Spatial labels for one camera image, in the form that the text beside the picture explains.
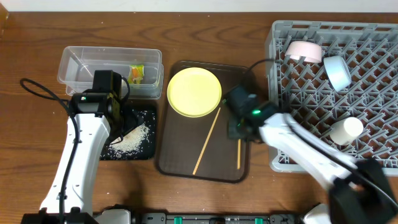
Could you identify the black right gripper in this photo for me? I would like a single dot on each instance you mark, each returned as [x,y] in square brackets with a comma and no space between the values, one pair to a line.
[235,132]

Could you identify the small light green bowl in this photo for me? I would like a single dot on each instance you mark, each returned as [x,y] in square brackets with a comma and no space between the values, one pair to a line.
[346,131]

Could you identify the light blue bowl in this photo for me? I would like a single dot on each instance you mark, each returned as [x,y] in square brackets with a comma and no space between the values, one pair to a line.
[337,72]

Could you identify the green orange snack wrapper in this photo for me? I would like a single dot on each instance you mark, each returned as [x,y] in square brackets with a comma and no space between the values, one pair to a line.
[136,74]

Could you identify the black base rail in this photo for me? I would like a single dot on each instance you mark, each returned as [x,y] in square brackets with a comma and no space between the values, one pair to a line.
[202,218]

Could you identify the grey dishwasher rack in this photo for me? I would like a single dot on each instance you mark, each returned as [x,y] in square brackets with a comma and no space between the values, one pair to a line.
[304,90]

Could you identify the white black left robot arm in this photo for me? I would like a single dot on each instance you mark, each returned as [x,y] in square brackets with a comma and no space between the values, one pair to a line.
[93,117]

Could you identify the yellow round plate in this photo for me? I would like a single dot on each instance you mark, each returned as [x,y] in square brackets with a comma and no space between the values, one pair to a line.
[194,92]

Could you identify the white pink bowl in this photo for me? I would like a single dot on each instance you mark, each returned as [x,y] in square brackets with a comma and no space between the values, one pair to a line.
[309,51]

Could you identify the dark brown serving tray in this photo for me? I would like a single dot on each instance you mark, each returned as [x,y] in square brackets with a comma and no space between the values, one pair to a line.
[183,139]

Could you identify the wooden chopstick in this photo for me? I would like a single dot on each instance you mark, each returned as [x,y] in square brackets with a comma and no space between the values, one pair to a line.
[239,154]
[206,142]

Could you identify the rice grains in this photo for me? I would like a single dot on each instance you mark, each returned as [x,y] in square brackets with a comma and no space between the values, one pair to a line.
[139,144]

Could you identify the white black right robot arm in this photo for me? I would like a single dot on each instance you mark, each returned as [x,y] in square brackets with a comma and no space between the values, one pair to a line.
[358,191]

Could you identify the clear plastic bin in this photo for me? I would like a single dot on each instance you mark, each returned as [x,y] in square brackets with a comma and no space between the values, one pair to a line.
[79,63]

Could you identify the black rectangular tray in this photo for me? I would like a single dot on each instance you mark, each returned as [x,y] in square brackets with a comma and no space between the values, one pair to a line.
[138,108]

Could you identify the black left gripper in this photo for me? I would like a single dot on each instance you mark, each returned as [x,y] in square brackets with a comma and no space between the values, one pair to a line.
[131,117]

